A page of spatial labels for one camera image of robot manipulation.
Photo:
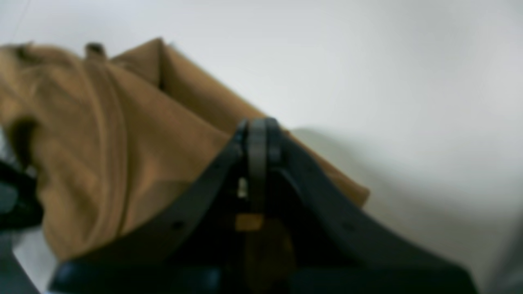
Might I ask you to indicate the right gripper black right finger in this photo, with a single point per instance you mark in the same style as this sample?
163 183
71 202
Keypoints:
338 248

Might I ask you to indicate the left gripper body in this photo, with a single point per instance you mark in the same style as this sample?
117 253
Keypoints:
20 208

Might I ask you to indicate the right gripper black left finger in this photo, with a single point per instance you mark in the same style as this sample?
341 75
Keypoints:
187 247

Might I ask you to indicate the brown t-shirt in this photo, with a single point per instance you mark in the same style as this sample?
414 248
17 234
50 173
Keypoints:
113 140

